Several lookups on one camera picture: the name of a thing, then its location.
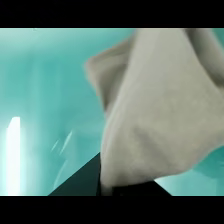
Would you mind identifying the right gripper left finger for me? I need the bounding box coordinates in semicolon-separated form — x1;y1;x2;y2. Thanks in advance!
48;152;102;197

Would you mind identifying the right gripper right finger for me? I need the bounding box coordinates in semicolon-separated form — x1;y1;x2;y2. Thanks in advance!
112;179;173;197

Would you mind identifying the beige garment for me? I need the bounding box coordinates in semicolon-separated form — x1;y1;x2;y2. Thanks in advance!
83;27;224;197

